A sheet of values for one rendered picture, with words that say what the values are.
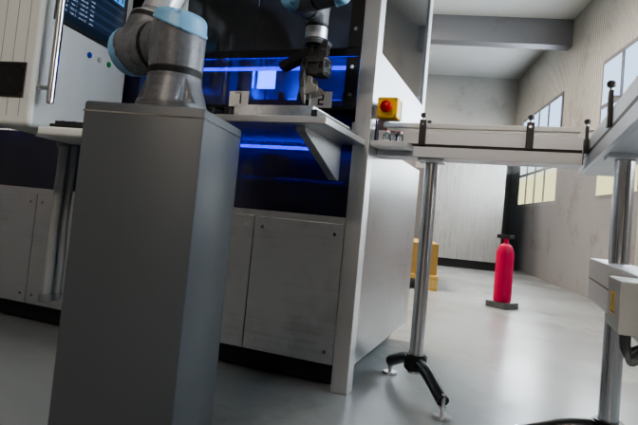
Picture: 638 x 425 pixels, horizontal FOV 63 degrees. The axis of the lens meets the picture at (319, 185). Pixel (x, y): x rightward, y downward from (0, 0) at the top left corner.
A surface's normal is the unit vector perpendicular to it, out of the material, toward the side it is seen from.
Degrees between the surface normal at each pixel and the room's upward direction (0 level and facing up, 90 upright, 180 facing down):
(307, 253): 90
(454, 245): 90
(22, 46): 90
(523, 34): 90
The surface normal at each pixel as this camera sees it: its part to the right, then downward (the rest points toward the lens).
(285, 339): -0.35, -0.08
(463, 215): -0.14, -0.06
